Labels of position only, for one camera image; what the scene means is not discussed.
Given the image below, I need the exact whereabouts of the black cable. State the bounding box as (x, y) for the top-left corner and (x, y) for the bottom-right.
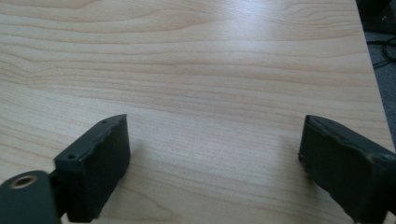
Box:
(367, 36), (396, 70)

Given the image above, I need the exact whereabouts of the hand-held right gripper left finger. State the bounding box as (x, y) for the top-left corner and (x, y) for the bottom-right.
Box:
(53, 113), (132, 224)

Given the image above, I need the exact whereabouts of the dark equipment base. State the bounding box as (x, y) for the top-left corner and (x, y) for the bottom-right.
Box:
(355, 0), (396, 35)

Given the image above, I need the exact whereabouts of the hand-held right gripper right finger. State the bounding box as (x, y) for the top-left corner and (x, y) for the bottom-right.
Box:
(298, 114), (396, 224)

